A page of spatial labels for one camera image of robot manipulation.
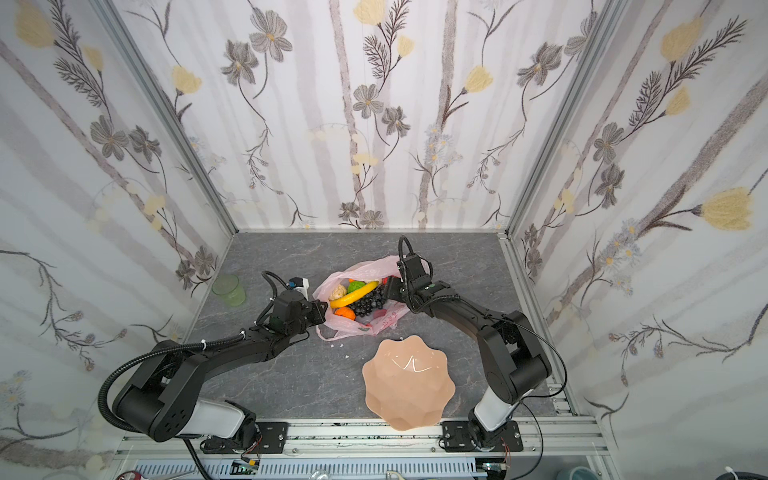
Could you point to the dark fake grape bunch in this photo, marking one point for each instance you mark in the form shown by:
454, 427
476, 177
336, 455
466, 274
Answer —
370, 303

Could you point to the green translucent cup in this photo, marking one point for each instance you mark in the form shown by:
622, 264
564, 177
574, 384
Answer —
229, 289

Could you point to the white slotted cable duct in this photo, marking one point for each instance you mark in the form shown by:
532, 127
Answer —
355, 468

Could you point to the yellow fake banana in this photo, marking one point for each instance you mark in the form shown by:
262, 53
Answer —
354, 296

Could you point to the orange fake tangerine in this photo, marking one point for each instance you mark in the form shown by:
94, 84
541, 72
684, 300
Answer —
346, 312

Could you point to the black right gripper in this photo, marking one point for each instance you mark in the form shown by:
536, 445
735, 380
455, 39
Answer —
399, 291

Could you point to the green fake lime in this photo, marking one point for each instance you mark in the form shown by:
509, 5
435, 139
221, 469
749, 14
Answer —
354, 285

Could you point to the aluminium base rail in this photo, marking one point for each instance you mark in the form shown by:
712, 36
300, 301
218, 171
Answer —
341, 438

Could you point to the peach scalloped plate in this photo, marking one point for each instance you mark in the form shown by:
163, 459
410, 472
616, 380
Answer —
407, 383

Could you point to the pink plastic bag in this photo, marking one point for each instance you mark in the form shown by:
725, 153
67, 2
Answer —
336, 328

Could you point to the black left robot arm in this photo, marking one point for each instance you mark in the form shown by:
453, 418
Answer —
158, 393

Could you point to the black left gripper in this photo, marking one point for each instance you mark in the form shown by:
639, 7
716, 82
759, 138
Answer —
315, 311

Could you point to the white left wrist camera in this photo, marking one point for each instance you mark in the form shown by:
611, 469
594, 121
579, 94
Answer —
300, 284

